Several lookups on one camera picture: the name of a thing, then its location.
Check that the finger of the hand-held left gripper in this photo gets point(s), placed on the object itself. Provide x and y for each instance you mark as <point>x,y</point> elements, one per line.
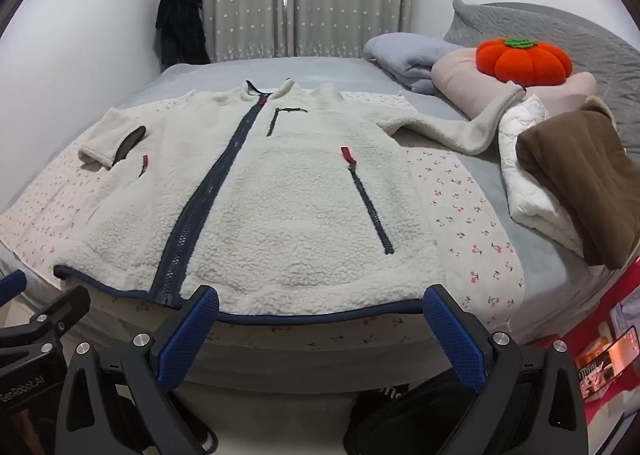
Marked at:
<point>65,307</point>
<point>11,282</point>

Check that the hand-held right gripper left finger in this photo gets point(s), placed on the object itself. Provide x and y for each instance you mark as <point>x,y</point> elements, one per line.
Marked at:
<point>184,341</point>

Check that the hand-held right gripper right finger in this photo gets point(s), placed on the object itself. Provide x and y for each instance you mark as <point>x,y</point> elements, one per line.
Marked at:
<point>456,342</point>

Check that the white fleece jacket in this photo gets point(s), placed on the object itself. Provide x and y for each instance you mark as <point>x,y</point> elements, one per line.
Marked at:
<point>290,215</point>

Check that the dark hanging clothes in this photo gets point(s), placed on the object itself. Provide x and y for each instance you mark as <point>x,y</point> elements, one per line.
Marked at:
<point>180,25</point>

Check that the black bag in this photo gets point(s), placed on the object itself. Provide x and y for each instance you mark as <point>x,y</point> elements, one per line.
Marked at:
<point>400,417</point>

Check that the cherry print blanket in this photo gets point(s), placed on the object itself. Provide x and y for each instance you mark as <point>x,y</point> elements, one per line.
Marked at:
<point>465,215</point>

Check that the white quilted blanket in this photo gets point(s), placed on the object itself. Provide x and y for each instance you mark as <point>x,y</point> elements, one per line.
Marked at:
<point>530,185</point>

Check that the brown folded blanket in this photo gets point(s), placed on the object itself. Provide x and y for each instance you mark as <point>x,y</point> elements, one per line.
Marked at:
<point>580,170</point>

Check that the pink pillow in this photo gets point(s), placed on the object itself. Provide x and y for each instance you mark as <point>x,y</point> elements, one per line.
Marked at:
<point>460,80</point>

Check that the orange pumpkin cushion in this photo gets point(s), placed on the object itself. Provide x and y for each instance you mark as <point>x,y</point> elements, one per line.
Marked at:
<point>525,62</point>

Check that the blue-grey folded blanket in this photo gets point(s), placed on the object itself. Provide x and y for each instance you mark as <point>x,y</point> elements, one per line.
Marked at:
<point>400,55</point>

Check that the bed with grey sheet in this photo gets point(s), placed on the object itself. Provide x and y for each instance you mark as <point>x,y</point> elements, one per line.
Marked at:
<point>310,69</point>

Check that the grey quilted pillow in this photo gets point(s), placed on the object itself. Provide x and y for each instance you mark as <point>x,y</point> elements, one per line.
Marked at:
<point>600,50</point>

